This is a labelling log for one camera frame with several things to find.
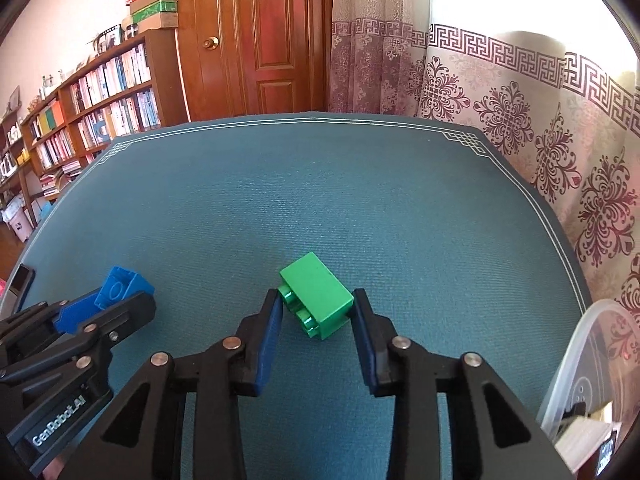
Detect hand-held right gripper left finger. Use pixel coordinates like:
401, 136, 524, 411
62, 288, 285, 480

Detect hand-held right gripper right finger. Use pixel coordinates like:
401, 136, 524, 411
351, 288, 583, 480

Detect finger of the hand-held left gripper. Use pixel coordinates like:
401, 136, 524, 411
0, 292, 108, 361
0, 291, 157, 401

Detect blue building block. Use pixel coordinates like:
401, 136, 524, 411
95, 266, 156, 311

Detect green building block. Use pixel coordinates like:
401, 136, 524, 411
279, 251, 355, 341

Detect clear plastic container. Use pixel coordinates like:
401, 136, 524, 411
536, 299, 640, 480

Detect teal cloth desktop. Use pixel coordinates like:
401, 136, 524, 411
0, 111, 593, 480

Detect black smartphone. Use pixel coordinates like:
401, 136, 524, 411
0, 264, 37, 318

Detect white storage box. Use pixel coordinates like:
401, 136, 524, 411
1, 195, 32, 243

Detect rows of books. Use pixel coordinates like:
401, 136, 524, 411
27, 45, 161, 191

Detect wooden bookshelf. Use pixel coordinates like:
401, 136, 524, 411
0, 28, 188, 231

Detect patterned beige curtain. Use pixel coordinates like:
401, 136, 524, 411
327, 0, 640, 311

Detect brown cardboard box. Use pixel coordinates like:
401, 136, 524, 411
135, 11, 180, 35

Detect brown wooden door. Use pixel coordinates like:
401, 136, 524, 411
174, 0, 335, 121

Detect green box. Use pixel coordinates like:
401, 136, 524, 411
131, 0, 180, 23

